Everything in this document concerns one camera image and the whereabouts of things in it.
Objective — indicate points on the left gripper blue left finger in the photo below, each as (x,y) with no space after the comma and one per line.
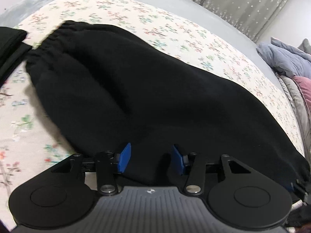
(124,158)

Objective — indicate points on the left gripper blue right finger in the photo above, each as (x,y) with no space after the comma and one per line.
(179,160)

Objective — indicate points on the black pants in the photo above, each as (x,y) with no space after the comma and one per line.
(104,88)

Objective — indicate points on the floral bed sheet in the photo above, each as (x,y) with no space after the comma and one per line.
(30,143)

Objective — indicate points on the grey quilt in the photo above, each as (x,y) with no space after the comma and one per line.
(300,109)

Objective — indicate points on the pink pillow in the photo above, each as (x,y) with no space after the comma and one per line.
(304,84)

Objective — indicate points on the blue-grey blanket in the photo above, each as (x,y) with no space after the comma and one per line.
(285,59)

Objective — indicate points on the folded black garment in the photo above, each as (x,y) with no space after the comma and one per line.
(13,50)

